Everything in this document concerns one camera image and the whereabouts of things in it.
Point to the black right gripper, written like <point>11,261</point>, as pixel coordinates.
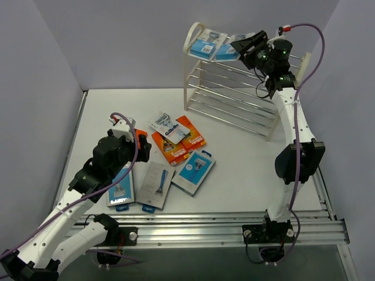
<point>252,51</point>

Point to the blue Harry's razor box left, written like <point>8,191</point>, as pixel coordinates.
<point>120,196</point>

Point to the blue Harry's razor box right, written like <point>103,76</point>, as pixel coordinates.
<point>194,171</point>

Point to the orange gillette fusion5 box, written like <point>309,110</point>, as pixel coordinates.
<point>173,153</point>
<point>193,140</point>
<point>140,135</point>

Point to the orange Gillette Fusion5 box right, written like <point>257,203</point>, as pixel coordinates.
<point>193,140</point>

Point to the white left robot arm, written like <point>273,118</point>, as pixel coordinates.
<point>47,252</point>

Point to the orange Gillette Fusion5 box left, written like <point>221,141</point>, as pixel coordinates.
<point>140,135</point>

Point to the clear Gillette blister pack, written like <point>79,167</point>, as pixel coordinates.
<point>207,44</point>
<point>226,52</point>

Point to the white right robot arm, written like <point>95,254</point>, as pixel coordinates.
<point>302,153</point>

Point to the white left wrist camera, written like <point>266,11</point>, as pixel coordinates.
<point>121,128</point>

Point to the orange Gillette Fusion5 box middle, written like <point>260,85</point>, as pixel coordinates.
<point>173,153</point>

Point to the grey Harry's box blue razor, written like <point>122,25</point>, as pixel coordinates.
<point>155,187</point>

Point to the cream metal-rod shelf rack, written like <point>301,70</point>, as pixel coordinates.
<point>227,92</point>

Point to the white Gillette Skinguard razor pack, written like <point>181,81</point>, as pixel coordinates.
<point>168,127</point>

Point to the aluminium mounting rail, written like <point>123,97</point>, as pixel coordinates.
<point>224,229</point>

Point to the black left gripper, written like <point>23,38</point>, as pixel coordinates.
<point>143,147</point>

